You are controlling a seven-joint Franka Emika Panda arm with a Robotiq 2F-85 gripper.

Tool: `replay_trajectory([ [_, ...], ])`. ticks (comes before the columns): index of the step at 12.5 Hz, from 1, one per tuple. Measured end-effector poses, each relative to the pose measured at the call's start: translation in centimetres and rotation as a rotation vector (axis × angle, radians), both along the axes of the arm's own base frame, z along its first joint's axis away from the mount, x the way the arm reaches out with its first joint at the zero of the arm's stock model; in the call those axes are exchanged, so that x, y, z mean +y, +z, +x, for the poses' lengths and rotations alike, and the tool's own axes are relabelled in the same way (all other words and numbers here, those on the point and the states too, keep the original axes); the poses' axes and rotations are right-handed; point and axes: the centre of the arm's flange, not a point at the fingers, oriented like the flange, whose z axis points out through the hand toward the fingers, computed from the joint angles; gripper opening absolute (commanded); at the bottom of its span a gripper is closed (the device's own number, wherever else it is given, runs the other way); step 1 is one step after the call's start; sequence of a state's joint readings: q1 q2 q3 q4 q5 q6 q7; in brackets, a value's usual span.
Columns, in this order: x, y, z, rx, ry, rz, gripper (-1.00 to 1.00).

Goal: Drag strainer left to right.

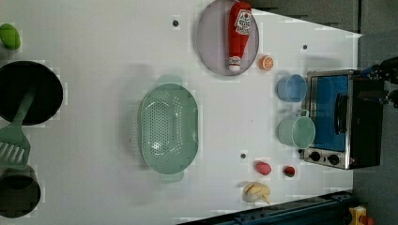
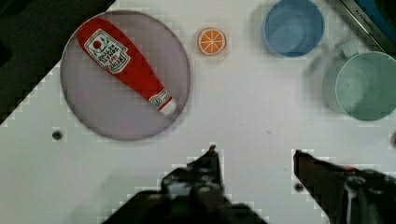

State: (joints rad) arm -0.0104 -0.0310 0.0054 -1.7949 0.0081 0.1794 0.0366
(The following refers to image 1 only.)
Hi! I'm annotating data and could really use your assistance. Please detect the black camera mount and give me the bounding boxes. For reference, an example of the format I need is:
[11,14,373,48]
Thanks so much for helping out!
[360,55,398,109]

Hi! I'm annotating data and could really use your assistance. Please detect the green toy vegetable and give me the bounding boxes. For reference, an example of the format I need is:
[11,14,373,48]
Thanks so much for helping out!
[0,23,21,50]

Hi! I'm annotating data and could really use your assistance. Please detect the pink toy fruit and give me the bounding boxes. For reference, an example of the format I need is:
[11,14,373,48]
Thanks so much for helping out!
[255,161,272,175]

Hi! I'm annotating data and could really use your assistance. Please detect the black frying pan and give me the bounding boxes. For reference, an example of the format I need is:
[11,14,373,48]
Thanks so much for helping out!
[0,61,64,126]

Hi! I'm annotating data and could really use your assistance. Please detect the yellow banana toy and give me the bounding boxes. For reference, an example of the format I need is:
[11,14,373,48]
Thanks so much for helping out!
[243,182,270,204]

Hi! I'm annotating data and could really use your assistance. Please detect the orange slice toy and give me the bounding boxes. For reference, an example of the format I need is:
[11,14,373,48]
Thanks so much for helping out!
[258,55,274,71]

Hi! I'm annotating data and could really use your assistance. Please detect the black toaster oven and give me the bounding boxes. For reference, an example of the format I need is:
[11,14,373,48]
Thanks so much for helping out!
[303,69,385,170]

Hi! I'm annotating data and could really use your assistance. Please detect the yellow clamp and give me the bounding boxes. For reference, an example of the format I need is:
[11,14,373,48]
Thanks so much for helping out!
[349,206,375,225]

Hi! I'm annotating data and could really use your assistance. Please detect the blue cup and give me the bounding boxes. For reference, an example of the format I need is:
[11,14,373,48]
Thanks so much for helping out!
[276,74,307,103]

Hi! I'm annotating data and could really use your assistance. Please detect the red strawberry toy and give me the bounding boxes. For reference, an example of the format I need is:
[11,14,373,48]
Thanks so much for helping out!
[283,166,296,177]

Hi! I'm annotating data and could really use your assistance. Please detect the red ketchup bottle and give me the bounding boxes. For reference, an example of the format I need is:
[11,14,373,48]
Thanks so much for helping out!
[228,1,252,72]

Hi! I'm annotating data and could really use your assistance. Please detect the grey round plate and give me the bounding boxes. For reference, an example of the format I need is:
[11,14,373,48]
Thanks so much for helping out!
[196,0,259,76]

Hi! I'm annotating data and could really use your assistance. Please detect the green mug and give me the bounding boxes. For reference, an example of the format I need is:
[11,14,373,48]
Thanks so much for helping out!
[278,110,315,149]

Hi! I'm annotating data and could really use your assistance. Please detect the blue table frame rail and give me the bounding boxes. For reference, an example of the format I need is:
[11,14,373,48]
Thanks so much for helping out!
[179,191,359,225]

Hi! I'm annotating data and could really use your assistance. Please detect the green slotted spatula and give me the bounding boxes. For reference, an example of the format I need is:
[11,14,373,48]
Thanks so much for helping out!
[0,91,35,170]

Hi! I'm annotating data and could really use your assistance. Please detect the black pot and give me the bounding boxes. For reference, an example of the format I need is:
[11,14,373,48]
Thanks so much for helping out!
[0,166,41,218]

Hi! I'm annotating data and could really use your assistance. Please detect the green oval strainer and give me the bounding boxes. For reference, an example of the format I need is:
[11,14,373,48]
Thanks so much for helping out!
[139,74,199,184]

